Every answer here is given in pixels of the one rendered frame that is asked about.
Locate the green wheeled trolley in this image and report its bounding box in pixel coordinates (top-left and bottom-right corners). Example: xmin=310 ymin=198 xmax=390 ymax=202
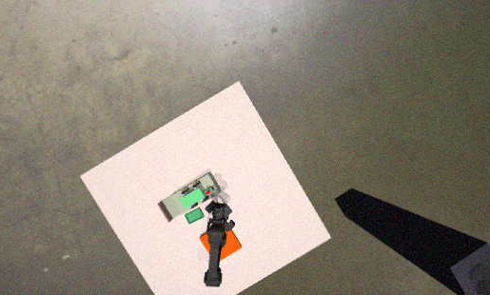
xmin=179 ymin=182 xmax=209 ymax=209

